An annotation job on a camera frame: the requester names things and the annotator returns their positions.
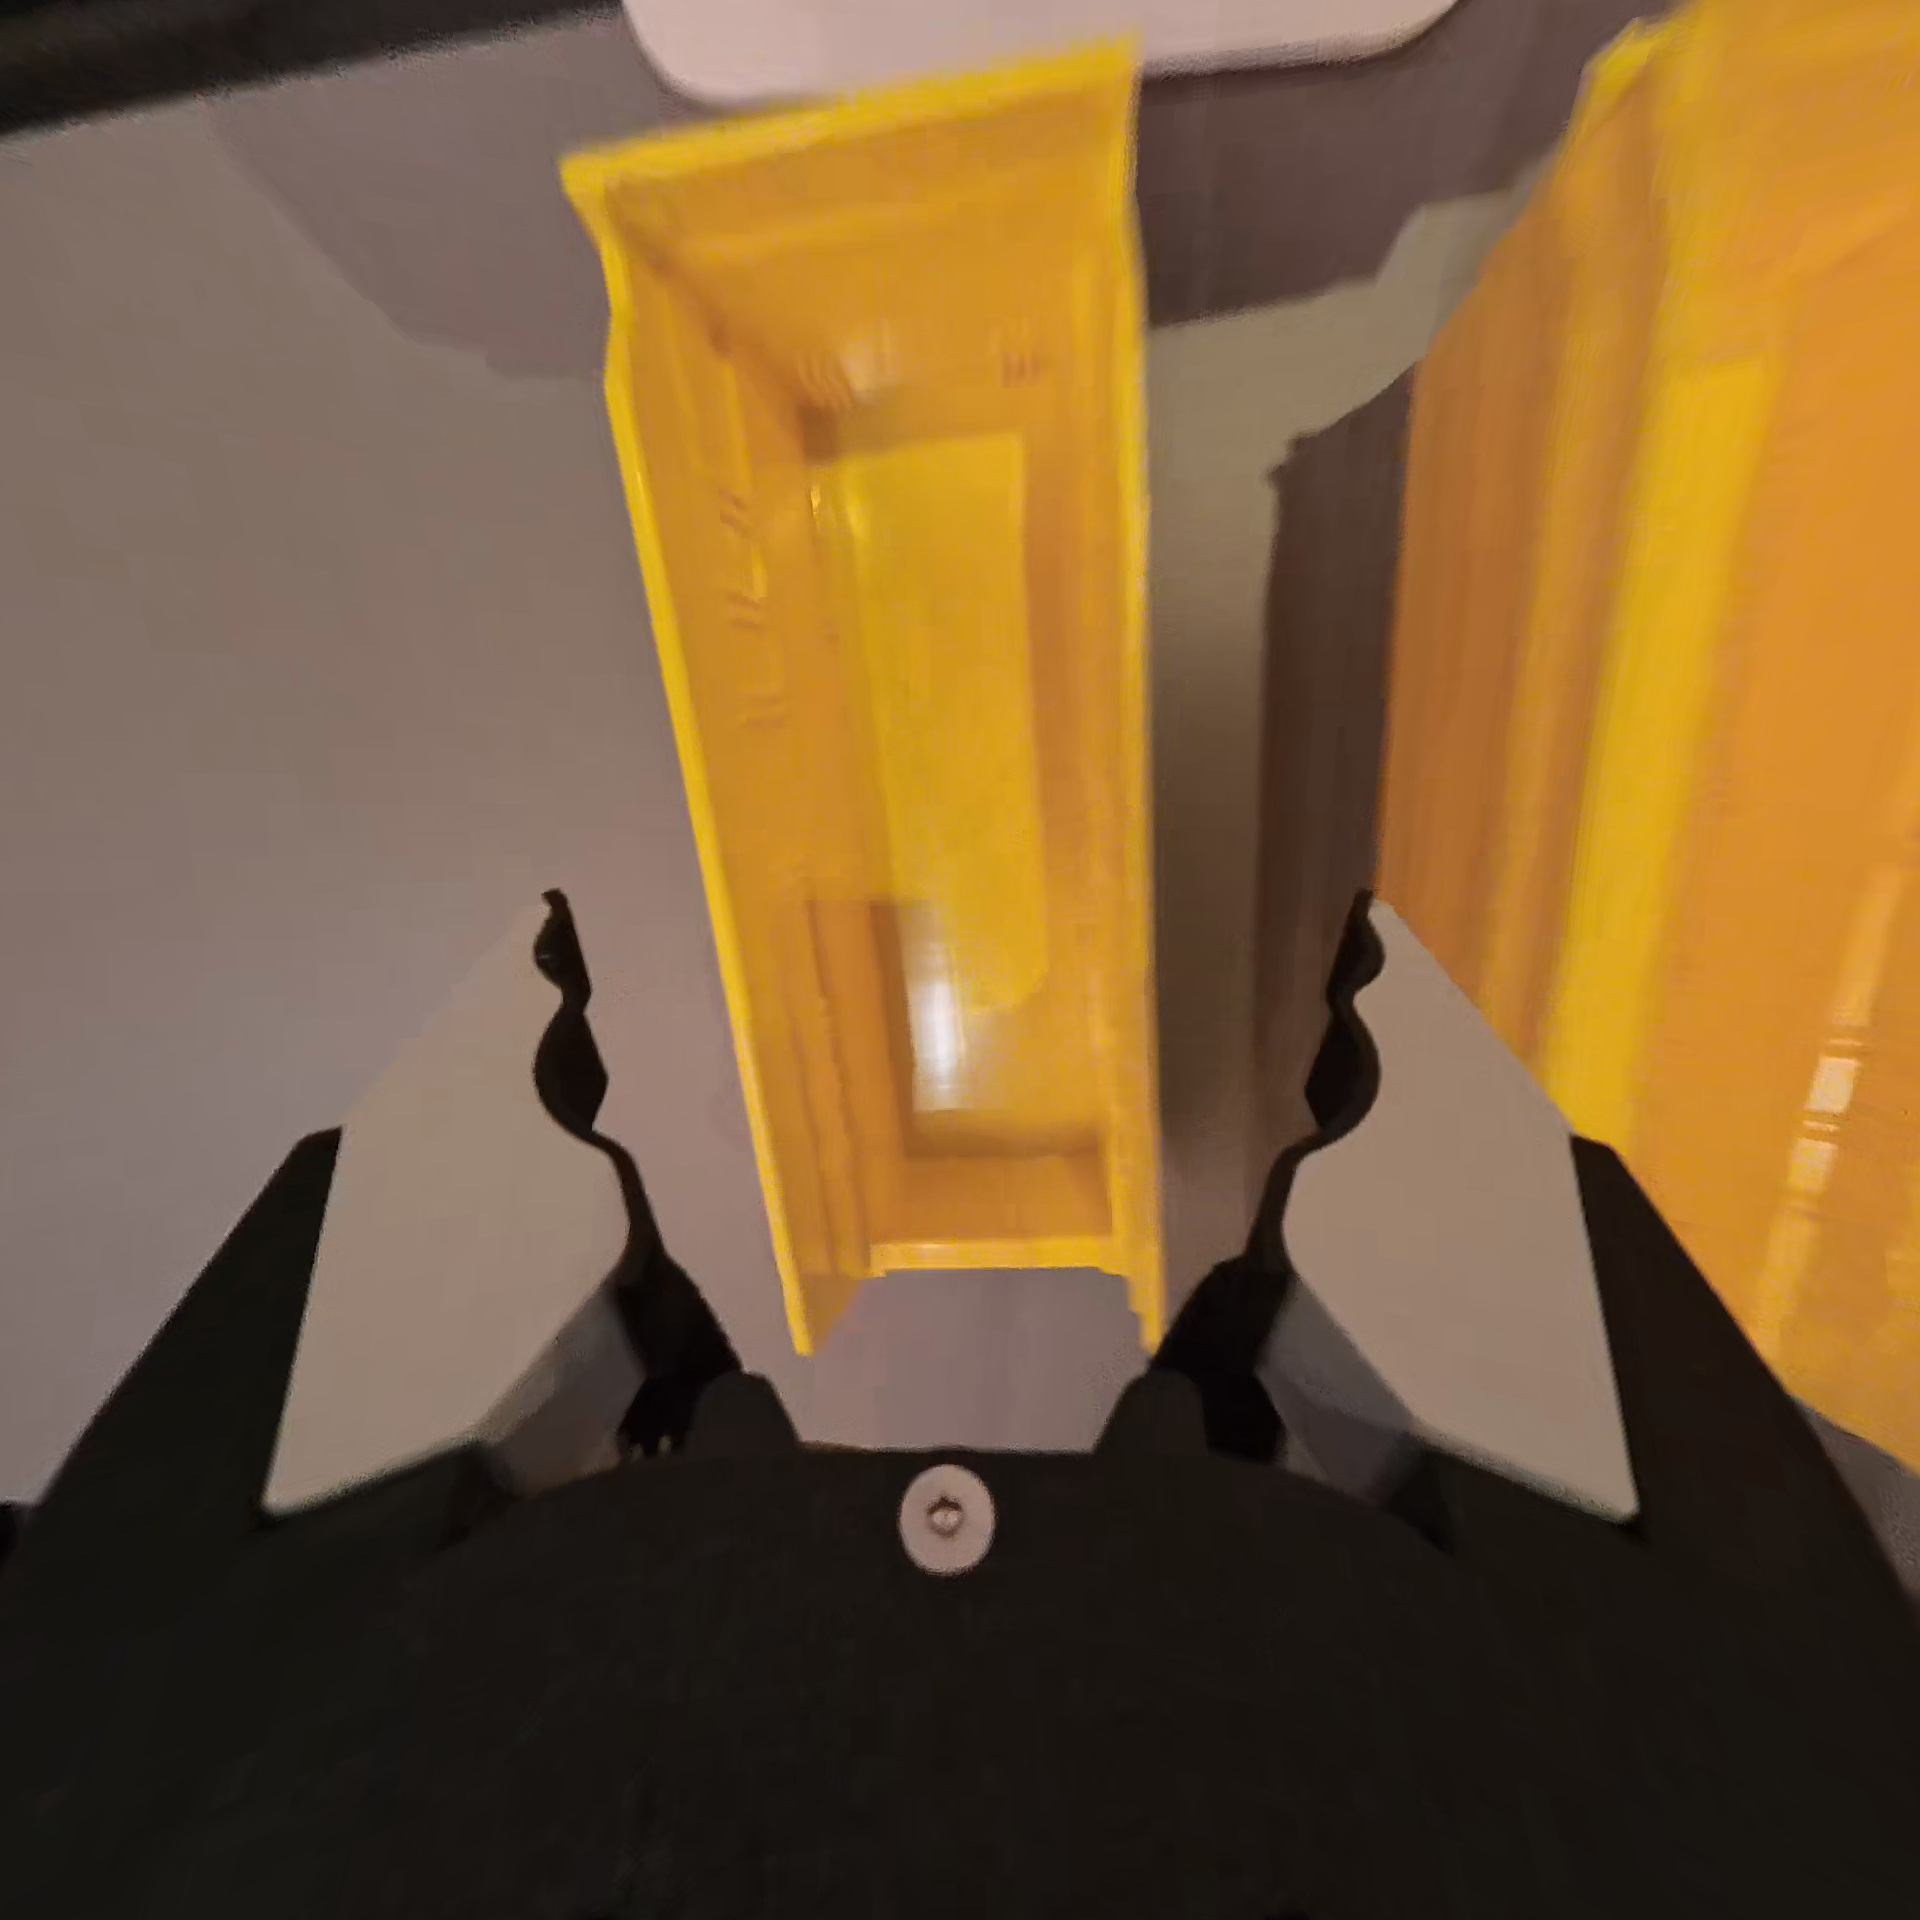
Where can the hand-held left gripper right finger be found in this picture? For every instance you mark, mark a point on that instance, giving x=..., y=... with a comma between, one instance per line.
x=1455, y=1231

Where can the grey desk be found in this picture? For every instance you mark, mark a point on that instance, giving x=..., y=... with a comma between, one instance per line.
x=301, y=600

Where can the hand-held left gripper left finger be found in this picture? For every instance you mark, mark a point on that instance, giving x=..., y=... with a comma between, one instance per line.
x=450, y=1231

